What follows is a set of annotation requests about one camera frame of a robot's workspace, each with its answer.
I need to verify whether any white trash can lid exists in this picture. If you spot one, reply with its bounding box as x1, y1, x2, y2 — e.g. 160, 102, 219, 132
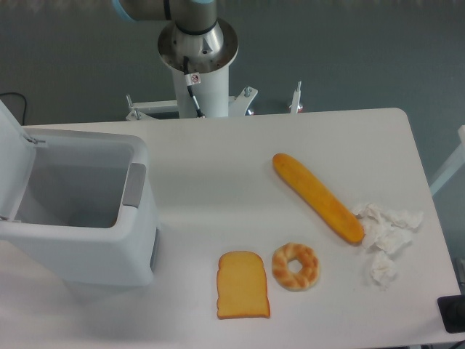
1, 102, 36, 220

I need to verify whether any braided ring bread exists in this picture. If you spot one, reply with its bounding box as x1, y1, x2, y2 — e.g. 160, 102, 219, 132
272, 242, 320, 292

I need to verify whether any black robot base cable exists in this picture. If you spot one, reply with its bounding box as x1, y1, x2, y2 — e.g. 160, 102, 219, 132
183, 56, 206, 119

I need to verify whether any crumpled white tissue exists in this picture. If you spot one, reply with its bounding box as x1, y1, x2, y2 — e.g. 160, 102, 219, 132
352, 203, 424, 289

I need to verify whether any white trash can body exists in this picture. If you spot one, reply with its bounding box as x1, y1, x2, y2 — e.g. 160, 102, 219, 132
1, 129, 159, 286

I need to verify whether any white frame bar right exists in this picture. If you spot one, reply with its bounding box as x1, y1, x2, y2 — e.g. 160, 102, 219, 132
429, 125, 464, 196

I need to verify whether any black floor cable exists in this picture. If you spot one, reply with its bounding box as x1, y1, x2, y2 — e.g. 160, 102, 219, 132
0, 92, 28, 127

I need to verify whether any long orange baguette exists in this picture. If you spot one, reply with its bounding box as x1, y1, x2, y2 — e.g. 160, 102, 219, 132
272, 153, 365, 244

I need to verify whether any black device at table edge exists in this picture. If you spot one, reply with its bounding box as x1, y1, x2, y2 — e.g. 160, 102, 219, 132
437, 294, 464, 334

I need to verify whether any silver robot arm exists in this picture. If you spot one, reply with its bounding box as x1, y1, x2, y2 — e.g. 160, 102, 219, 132
112, 1, 238, 73

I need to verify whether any orange toast slice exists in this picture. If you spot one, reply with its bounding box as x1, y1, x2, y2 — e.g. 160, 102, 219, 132
217, 251, 271, 320

